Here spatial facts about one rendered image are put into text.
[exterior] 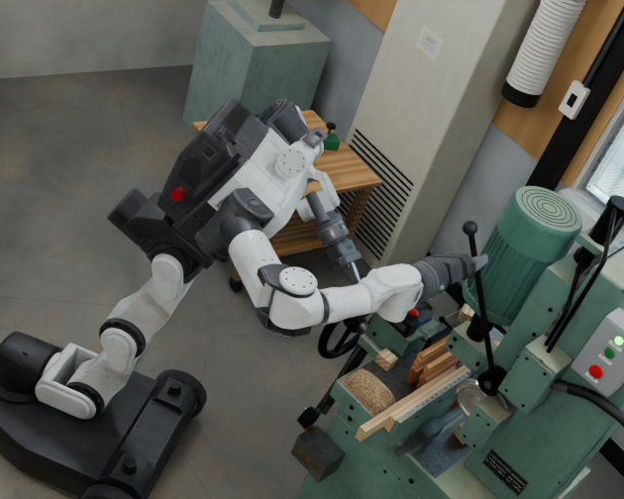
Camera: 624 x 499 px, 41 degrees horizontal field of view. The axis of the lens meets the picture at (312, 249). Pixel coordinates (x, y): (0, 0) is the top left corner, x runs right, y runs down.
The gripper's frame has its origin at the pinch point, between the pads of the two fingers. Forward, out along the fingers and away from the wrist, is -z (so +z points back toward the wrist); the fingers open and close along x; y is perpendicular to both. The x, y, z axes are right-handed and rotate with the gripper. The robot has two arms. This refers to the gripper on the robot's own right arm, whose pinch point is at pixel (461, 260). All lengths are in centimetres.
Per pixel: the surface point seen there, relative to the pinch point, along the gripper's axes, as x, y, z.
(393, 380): 26.5, 34.1, 1.6
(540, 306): -15.3, 12.6, -6.9
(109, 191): 232, -10, -48
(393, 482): 27, 61, 8
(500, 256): -7.5, 0.4, -5.4
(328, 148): 146, -12, -110
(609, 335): -36.9, 13.4, 3.3
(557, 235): -21.1, -4.3, -8.1
